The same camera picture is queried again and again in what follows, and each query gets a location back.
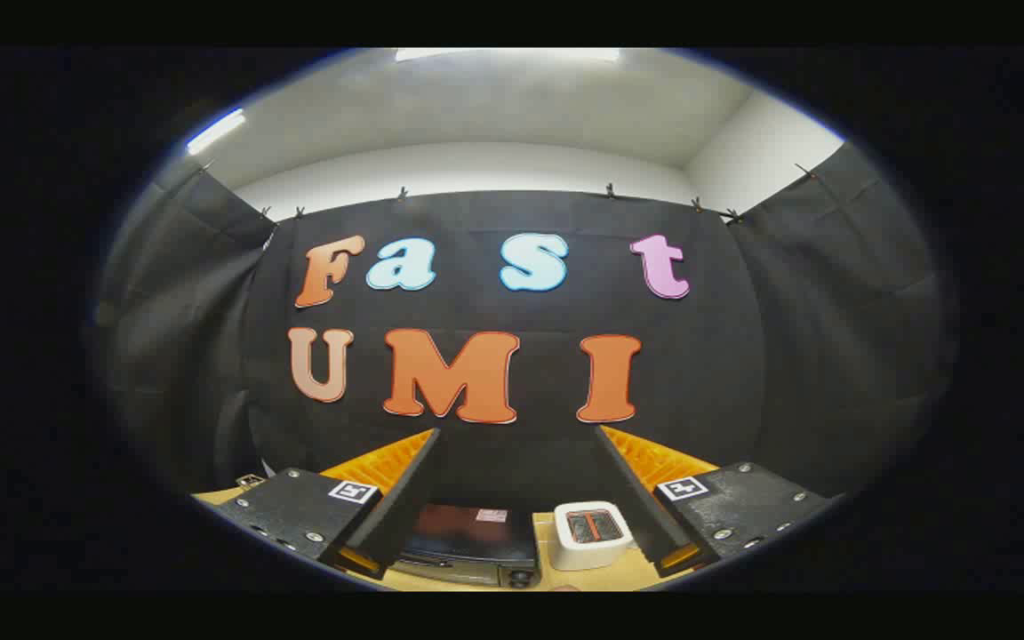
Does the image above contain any wide ceiling light panel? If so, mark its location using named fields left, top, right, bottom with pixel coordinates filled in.
left=395, top=48, right=621, bottom=63

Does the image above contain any white pop-up toaster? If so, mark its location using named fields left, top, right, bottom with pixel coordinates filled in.
left=552, top=500, right=636, bottom=572

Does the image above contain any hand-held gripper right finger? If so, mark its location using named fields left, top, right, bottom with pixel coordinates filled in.
left=592, top=425, right=833, bottom=577

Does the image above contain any black backdrop cloth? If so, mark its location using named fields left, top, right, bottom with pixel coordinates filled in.
left=94, top=142, right=957, bottom=512

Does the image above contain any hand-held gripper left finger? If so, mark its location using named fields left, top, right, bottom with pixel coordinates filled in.
left=210, top=428, right=442, bottom=580

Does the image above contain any black toaster oven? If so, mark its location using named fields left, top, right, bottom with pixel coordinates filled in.
left=392, top=504, right=540, bottom=589

